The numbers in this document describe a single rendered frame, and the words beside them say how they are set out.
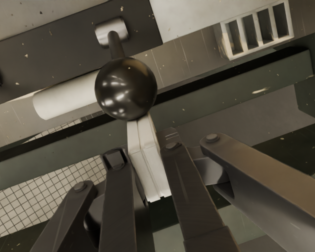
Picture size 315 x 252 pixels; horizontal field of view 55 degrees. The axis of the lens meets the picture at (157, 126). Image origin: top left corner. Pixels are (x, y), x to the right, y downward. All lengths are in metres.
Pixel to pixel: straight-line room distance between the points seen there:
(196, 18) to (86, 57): 0.11
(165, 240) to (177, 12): 0.25
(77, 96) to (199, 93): 0.17
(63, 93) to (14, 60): 0.05
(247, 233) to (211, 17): 0.24
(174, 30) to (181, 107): 0.14
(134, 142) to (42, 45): 0.16
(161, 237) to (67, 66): 0.21
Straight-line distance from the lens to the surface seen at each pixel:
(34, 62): 0.29
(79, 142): 0.41
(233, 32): 0.34
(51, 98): 0.32
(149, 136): 0.15
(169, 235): 0.37
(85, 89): 0.31
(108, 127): 0.40
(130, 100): 0.17
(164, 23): 0.29
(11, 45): 0.30
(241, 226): 0.38
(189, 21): 0.30
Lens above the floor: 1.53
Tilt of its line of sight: 29 degrees down
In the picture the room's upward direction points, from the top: 122 degrees counter-clockwise
